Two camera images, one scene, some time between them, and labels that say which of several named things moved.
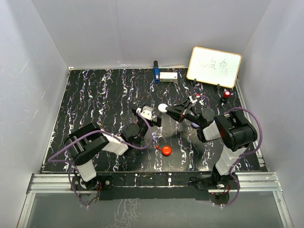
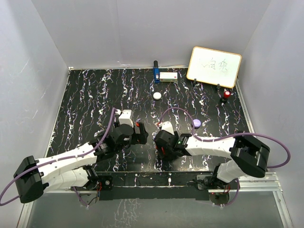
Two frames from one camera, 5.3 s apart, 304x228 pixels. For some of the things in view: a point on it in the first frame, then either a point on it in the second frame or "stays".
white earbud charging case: x=161 y=108 → x=156 y=95
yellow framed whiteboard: x=213 y=67 stays
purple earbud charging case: x=195 y=125 stays
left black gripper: x=156 y=122 → x=140 y=137
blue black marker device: x=156 y=72 stays
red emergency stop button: x=227 y=94 stays
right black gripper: x=179 y=111 → x=164 y=151
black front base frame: x=135 y=185 stays
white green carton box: x=168 y=77 stays
